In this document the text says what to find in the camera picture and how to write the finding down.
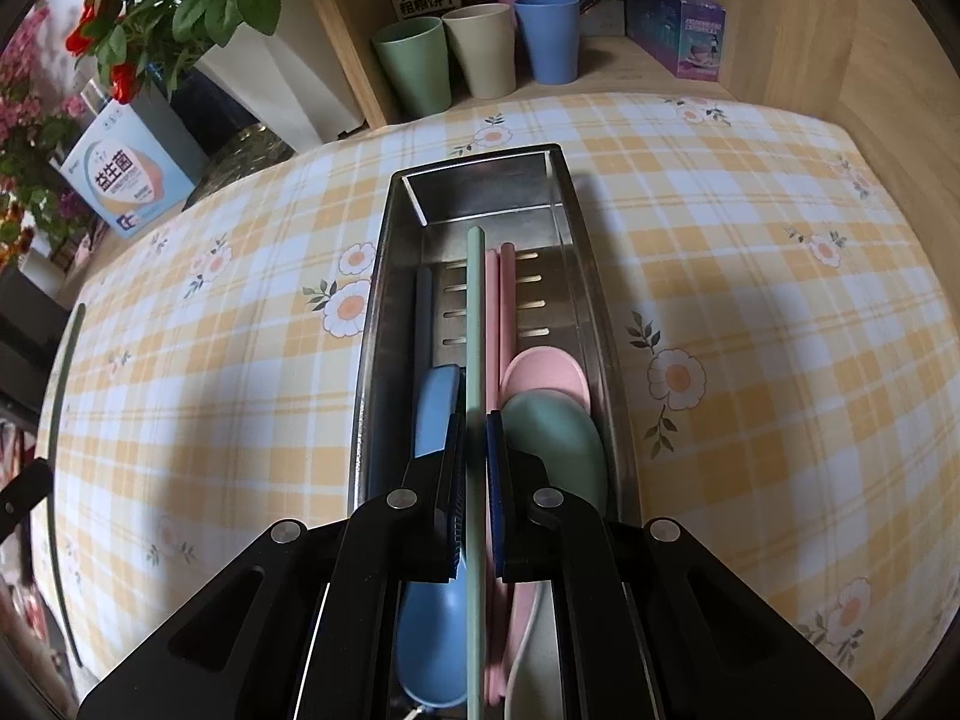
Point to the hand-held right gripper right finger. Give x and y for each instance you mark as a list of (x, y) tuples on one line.
[(495, 480)]

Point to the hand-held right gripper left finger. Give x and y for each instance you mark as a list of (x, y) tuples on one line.
[(456, 480)]

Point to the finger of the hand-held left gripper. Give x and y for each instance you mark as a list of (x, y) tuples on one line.
[(26, 491)]

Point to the green spoon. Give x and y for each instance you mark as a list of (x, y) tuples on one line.
[(559, 442)]

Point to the pink spoon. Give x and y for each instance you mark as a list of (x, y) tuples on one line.
[(547, 371)]

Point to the beige spoon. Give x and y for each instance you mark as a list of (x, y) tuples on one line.
[(529, 626)]

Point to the blue spoon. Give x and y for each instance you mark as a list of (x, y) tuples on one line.
[(431, 645)]

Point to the blue chopstick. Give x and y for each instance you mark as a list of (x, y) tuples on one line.
[(424, 315)]

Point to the steel perforated utensil tray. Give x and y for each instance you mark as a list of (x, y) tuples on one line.
[(592, 315)]

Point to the black chair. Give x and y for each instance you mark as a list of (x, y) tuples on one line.
[(22, 330)]

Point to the pink blossom artificial tree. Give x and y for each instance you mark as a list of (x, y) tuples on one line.
[(30, 127)]

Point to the green glass tray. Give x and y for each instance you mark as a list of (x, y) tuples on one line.
[(247, 157)]

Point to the green cup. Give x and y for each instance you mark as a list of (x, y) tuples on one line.
[(416, 75)]

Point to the red rose plant white pot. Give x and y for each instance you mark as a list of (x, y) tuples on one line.
[(300, 90)]

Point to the beige cup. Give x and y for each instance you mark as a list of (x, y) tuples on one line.
[(481, 52)]

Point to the blue cup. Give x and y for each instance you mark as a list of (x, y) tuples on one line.
[(549, 41)]

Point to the wooden shelf unit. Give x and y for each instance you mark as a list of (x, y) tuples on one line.
[(337, 15)]

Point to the purple box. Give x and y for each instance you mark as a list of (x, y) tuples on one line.
[(675, 30)]

